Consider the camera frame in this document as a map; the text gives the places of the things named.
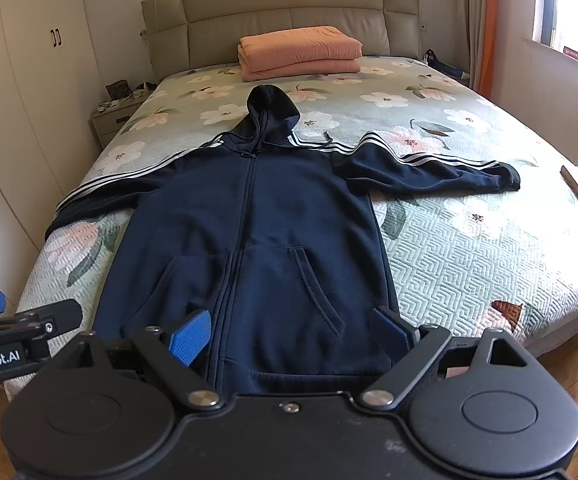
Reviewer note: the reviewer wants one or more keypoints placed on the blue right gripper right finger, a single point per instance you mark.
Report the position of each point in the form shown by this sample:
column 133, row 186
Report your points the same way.
column 412, row 351

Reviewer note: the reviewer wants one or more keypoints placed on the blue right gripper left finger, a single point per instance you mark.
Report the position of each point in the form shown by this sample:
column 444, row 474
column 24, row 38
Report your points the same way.
column 163, row 363

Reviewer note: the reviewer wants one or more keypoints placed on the navy zip hoodie white stripes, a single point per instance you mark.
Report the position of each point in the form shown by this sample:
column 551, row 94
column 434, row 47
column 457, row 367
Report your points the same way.
column 276, row 238

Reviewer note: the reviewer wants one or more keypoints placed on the floral quilted bedspread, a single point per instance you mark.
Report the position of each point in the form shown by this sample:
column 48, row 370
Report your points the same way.
column 465, row 262

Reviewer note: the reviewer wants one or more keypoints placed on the beige nightstand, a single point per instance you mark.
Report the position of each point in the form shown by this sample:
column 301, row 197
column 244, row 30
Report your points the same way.
column 110, row 118

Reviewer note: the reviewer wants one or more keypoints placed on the white wardrobe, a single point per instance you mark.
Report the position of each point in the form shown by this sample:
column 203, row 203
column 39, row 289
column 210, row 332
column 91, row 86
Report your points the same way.
column 49, row 84

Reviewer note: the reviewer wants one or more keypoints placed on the dark box on nightstand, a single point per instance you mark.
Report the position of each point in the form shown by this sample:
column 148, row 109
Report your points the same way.
column 119, row 90

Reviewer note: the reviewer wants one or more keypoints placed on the dark bag beside bed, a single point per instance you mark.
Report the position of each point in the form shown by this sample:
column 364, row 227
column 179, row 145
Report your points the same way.
column 431, row 59

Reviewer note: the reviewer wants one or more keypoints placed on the folded pink blanket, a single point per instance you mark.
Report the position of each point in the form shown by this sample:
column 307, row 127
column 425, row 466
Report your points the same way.
column 319, row 50

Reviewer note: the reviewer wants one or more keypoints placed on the beige padded headboard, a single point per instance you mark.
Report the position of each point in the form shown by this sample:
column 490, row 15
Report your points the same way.
column 187, row 34

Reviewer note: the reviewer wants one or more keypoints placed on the beige and orange curtain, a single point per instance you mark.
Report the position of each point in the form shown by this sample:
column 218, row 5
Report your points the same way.
column 477, row 21

